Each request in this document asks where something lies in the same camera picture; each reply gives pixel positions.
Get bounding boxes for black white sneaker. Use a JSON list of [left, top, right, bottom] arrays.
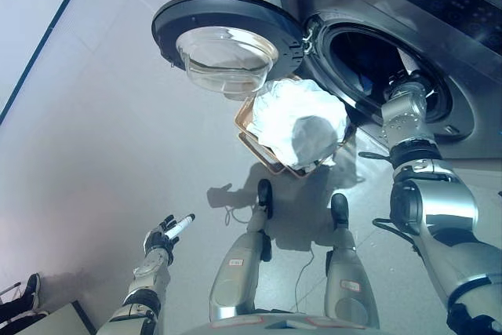
[[23, 273, 42, 312]]

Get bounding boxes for round glass washer door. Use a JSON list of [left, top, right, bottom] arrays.
[[151, 0, 306, 103]]

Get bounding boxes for silver right robot leg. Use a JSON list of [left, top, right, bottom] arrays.
[[324, 193, 380, 330]]

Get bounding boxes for silver robot torso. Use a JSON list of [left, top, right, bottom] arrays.
[[203, 309, 377, 335]]

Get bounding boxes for white clothing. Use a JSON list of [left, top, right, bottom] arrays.
[[253, 78, 350, 171]]

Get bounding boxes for robot legs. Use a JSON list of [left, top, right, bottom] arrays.
[[224, 205, 315, 312]]

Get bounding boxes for person's black trouser legs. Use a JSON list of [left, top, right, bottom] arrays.
[[0, 295, 36, 328]]

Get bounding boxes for grey front-loading washing machine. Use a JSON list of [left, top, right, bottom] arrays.
[[250, 0, 502, 159]]

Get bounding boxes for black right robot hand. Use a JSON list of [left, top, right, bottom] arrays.
[[386, 49, 427, 93]]

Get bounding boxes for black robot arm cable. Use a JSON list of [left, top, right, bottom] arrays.
[[358, 151, 419, 252]]

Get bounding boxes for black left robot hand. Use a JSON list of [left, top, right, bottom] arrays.
[[143, 213, 196, 265]]

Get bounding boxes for wicker laundry basket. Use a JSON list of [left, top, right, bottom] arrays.
[[234, 74, 358, 179]]

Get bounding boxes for silver left robot leg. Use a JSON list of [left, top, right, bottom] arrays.
[[209, 179, 274, 322]]

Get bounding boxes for silver robot leg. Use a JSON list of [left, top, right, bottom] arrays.
[[324, 193, 380, 330], [209, 179, 274, 322]]

